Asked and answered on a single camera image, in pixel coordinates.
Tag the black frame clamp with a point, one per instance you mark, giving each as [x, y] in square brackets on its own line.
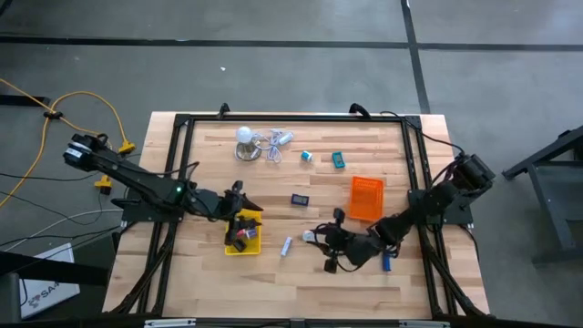
[223, 110]
[359, 109]

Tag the blue white car charger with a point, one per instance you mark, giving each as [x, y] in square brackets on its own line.
[306, 156]

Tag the black aluminium table frame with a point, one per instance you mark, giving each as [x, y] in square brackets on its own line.
[296, 118]

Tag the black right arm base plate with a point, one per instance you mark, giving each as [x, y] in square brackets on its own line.
[457, 215]

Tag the black bench bar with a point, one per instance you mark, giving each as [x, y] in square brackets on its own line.
[54, 272]

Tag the black flat floor bar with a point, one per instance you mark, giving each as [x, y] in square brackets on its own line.
[23, 100]

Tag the silver metal bracket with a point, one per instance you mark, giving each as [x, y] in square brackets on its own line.
[169, 323]
[423, 324]

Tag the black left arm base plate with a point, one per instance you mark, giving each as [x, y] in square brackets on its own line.
[134, 212]

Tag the yellow plastic basket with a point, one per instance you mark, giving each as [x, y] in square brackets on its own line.
[255, 247]

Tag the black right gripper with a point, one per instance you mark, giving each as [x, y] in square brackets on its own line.
[360, 248]

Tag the white light bulb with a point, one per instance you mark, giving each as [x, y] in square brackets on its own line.
[244, 134]

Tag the black metal stand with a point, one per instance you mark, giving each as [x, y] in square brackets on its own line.
[560, 146]

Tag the white rectangular box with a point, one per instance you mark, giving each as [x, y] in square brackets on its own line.
[286, 246]

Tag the orange plastic basket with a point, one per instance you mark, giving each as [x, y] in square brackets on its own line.
[366, 200]

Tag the white printed sign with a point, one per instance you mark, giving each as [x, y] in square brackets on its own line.
[50, 291]

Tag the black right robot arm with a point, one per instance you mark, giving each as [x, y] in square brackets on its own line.
[410, 218]

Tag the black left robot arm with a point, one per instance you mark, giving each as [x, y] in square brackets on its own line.
[136, 177]

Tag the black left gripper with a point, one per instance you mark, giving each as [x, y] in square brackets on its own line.
[214, 205]

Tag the blue rectangular stick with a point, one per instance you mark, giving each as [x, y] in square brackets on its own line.
[387, 265]

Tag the dark blue digital clock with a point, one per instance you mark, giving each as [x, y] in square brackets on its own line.
[300, 199]

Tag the teal digital clock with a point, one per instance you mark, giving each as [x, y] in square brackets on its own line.
[338, 160]

